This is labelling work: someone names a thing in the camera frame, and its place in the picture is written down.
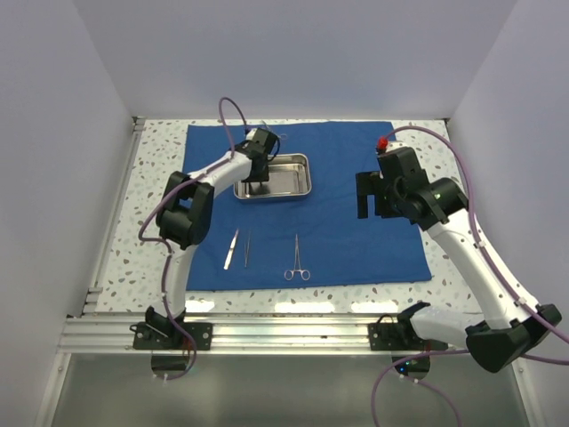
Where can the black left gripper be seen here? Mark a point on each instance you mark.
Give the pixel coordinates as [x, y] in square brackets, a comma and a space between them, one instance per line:
[263, 177]

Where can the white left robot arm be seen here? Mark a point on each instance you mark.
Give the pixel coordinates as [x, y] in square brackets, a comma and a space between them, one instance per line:
[182, 220]

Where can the wide steel tweezers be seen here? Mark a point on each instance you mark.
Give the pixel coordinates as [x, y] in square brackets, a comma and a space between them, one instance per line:
[231, 250]

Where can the stainless steel tray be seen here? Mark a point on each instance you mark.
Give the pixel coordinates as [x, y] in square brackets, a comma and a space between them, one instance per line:
[288, 179]

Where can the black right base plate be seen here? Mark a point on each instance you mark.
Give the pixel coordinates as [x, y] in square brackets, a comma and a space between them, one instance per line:
[395, 333]

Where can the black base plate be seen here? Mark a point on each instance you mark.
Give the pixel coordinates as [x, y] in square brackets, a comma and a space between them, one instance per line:
[395, 333]
[161, 334]

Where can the aluminium rail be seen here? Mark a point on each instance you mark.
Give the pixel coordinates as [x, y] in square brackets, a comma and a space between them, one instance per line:
[236, 334]
[95, 288]

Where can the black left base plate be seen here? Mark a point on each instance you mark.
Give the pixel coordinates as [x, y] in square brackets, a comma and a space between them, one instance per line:
[161, 334]

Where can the steel hemostat clamp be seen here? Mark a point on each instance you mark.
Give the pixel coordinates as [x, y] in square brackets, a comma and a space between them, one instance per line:
[297, 270]

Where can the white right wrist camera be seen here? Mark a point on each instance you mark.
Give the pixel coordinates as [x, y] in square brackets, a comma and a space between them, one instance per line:
[383, 147]

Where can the blue surgical cloth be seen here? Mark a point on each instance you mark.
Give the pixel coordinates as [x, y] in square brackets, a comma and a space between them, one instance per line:
[336, 247]

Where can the aluminium left side rail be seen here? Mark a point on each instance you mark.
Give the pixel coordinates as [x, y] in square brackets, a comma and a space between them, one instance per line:
[95, 288]

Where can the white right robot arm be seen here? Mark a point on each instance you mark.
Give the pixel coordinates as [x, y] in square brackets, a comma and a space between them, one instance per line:
[511, 321]

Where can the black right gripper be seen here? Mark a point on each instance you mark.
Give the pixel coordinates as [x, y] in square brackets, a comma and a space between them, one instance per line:
[372, 183]

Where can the aluminium front rail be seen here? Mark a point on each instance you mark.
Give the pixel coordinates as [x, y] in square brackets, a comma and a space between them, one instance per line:
[236, 334]

